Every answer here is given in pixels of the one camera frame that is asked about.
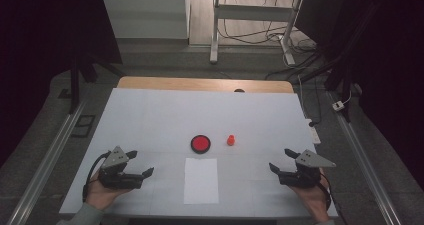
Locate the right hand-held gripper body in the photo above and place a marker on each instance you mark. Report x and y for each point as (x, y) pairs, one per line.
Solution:
(310, 160)

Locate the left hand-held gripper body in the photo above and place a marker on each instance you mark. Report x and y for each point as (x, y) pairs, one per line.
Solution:
(115, 158)

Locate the round red ink pad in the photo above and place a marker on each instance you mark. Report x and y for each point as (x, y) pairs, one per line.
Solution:
(200, 144)

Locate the person's right hand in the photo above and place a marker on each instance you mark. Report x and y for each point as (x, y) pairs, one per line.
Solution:
(316, 200)

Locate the person's left hand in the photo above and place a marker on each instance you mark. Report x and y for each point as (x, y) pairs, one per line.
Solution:
(100, 196)

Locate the black floor plate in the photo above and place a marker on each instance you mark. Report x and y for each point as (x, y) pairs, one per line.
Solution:
(83, 125)

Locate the small white paper sheet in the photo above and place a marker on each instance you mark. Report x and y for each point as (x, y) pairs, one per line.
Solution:
(201, 181)

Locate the white power adapter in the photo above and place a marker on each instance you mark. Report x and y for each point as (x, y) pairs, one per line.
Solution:
(338, 105)

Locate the black table grommet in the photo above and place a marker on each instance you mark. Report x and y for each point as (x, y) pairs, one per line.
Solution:
(239, 90)

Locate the black tripod stand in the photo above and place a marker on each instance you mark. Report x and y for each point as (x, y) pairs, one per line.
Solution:
(75, 85)

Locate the black metal stand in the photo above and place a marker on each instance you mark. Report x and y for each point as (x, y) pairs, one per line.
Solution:
(343, 68)

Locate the black curtain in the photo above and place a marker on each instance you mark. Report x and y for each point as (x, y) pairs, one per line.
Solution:
(400, 68)
(33, 51)

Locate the white cabinet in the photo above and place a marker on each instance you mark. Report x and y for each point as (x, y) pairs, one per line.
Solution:
(146, 15)

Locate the white-legged desk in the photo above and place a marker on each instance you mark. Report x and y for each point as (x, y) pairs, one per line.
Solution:
(253, 13)

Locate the aluminium rail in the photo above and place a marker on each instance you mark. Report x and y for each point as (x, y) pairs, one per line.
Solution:
(363, 161)
(46, 165)

